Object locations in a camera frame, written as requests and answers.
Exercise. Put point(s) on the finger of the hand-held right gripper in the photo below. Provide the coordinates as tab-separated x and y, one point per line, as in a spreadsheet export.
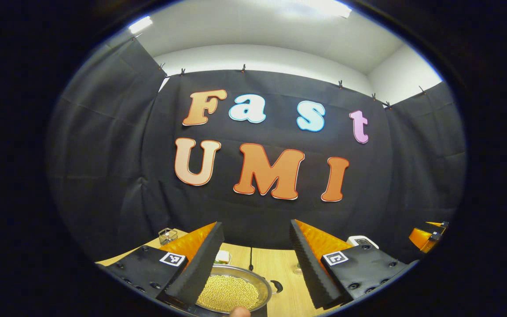
420	237

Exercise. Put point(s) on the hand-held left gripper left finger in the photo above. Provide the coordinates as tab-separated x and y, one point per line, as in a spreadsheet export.
200	268

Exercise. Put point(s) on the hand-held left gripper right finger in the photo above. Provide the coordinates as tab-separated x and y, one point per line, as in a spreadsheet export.
313	273

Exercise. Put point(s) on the steel pot with soybeans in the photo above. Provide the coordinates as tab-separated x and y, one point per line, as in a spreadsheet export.
260	278

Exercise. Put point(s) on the black induction cooktop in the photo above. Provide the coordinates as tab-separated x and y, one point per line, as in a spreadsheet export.
260	314

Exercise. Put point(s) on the clear plastic water bottle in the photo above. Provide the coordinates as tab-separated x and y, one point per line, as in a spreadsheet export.
298	269

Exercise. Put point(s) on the sandwich with lettuce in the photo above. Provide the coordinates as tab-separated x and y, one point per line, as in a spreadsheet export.
223	256

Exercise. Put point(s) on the white toaster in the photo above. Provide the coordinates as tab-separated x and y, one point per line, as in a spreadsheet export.
351	241

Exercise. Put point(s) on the row of small cloth clips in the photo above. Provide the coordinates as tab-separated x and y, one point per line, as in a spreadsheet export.
243	68

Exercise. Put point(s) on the large ceiling light panel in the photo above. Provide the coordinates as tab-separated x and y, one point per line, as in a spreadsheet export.
324	6

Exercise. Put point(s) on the small ceiling light panel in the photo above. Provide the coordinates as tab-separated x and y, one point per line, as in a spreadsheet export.
141	24

